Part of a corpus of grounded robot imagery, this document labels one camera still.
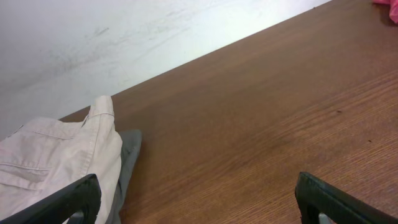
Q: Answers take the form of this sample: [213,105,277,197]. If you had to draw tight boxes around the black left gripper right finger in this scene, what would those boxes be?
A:
[295,172,397,224]

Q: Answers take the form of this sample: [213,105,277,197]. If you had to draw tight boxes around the beige folded shorts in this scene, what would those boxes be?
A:
[1,96,122,223]

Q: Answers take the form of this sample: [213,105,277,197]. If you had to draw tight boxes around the grey folded garment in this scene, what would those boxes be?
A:
[54,126,142,223]

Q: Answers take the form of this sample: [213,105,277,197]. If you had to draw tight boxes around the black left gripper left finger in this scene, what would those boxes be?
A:
[1,174,101,224]

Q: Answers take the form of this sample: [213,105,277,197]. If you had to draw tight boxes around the red patterned garment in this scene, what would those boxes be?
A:
[373,0,397,24]

